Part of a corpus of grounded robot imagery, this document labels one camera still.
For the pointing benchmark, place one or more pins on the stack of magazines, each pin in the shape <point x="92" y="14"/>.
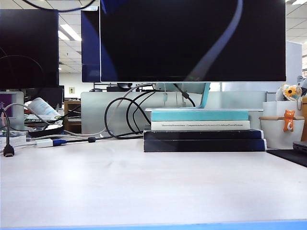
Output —
<point x="36" y="119"/>

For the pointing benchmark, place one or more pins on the small distant black monitor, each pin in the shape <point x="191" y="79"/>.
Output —
<point x="52" y="95"/>

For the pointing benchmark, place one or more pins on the black neighbouring monitor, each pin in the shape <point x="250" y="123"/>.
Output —
<point x="28" y="36"/>

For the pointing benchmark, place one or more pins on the white cardboard box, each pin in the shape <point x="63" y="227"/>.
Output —
<point x="271" y="109"/>

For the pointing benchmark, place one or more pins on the silver framed purple display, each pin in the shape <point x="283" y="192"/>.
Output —
<point x="16" y="115"/>

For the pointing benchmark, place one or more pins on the grey plush toy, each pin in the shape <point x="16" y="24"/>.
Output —
<point x="302" y="82"/>

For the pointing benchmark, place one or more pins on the straw hat sunflower charm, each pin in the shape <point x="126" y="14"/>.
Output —
<point x="291" y="91"/>

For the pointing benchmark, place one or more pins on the silver and teal monitor stand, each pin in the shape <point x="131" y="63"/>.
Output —
<point x="204" y="95"/>

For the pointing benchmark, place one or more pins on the teal book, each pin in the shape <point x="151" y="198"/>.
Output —
<point x="199" y="116"/>

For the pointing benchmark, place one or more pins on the black computer mouse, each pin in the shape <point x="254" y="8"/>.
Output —
<point x="95" y="90"/>

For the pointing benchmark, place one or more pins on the white printed paper roll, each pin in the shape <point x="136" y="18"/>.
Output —
<point x="42" y="106"/>

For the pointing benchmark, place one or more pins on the wall switch plate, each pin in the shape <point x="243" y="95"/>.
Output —
<point x="71" y="90"/>

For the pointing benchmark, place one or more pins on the black AOC monitor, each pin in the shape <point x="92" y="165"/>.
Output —
<point x="156" y="52"/>

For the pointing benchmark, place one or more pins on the white ceramic cup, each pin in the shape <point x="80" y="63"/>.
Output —
<point x="273" y="136"/>

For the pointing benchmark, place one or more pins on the brown wooden cabinet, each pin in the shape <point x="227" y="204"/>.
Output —
<point x="72" y="115"/>

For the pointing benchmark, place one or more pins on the black mouse pad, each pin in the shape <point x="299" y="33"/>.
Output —
<point x="287" y="156"/>

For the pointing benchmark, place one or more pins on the black round tray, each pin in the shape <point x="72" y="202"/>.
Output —
<point x="48" y="132"/>

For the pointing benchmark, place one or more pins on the black monitor seen edge-on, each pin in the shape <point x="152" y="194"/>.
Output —
<point x="90" y="48"/>

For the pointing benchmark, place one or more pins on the orange cat figurine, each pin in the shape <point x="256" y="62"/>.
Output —
<point x="287" y="115"/>

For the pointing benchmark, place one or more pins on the frosted desk partition panel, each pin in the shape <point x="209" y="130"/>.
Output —
<point x="96" y="115"/>

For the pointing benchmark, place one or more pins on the wooden cup lid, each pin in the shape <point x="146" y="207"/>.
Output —
<point x="271" y="117"/>

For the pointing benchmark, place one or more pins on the white neuroscience book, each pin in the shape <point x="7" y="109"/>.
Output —
<point x="245" y="125"/>

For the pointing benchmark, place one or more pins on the fluorescent ceiling light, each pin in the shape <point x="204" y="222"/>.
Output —
<point x="69" y="32"/>

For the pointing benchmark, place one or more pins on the white video adapter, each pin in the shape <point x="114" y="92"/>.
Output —
<point x="43" y="143"/>

